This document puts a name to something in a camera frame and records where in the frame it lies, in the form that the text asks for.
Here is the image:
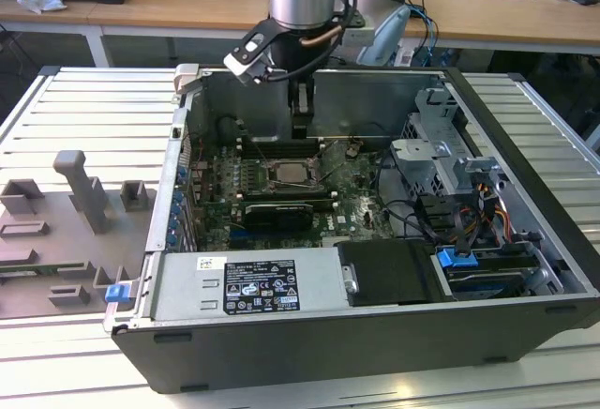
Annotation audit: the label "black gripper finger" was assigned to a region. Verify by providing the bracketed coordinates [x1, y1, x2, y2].
[289, 78, 315, 142]

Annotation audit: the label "silver square CPU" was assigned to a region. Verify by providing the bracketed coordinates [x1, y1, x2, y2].
[274, 163, 307, 185]

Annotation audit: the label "metal socket cover frame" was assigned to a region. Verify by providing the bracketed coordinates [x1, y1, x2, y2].
[310, 144, 353, 183]

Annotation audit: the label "black RAM slot row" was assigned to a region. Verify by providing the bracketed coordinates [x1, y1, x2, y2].
[224, 189, 339, 207]
[237, 136, 327, 158]

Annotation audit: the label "black CPU socket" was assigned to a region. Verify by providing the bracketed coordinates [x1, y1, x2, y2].
[262, 155, 329, 197]

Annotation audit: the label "black cylindrical part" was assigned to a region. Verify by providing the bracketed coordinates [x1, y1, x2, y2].
[215, 115, 243, 145]

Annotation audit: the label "black graphics card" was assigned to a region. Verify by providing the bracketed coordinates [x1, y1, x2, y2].
[243, 201, 314, 233]

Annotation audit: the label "pale blue teach pendant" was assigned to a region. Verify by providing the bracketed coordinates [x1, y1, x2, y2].
[354, 4, 413, 66]

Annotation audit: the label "green motherboard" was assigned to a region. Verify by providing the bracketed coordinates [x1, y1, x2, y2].
[187, 139, 399, 250]

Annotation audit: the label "wooden desk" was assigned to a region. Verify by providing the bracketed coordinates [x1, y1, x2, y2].
[0, 0, 600, 70]

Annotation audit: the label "grey metal drive cage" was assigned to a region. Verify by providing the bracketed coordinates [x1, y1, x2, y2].
[388, 85, 508, 204]

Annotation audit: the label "black power supply label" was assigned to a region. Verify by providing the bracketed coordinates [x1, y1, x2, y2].
[223, 260, 301, 318]

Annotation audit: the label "black plastic air shroud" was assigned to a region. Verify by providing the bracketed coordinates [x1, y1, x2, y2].
[337, 238, 444, 308]

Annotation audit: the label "silver power supply unit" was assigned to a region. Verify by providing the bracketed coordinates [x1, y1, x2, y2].
[149, 247, 352, 324]

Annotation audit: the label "blue disk carrier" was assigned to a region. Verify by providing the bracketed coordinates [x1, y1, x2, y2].
[434, 246, 477, 269]

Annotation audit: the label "black open PC case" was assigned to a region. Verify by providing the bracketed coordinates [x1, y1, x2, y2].
[103, 62, 600, 394]

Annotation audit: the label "black disk drive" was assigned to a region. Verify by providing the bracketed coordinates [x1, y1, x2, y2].
[444, 258, 538, 298]

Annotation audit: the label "blue case latch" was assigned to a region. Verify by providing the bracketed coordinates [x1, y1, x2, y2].
[105, 283, 130, 305]

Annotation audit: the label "grey parts rack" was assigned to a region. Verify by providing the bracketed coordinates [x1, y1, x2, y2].
[0, 148, 158, 321]

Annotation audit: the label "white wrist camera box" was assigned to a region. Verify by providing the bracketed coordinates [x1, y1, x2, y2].
[222, 19, 278, 87]

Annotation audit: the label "grey case handle latch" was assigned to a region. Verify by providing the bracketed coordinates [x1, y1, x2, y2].
[172, 63, 203, 97]

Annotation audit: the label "black looped case wire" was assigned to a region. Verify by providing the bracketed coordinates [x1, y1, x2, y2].
[373, 149, 443, 242]

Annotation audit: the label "blue cable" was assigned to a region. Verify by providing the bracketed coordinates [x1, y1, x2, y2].
[411, 0, 441, 68]

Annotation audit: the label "black flat disk wire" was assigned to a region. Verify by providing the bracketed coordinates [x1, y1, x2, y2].
[455, 210, 471, 258]

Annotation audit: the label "orange and yellow wires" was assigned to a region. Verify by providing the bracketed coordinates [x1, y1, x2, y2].
[461, 182, 511, 242]

